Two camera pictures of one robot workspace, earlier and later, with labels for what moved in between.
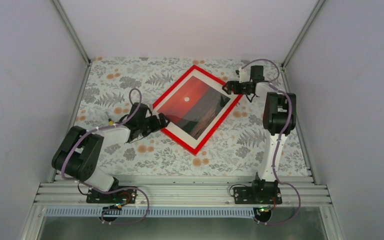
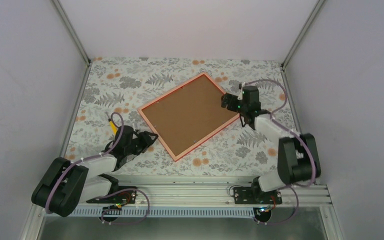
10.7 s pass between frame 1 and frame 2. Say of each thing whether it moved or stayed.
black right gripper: moved
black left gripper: moved
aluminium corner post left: stayed
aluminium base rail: stayed
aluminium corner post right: stayed
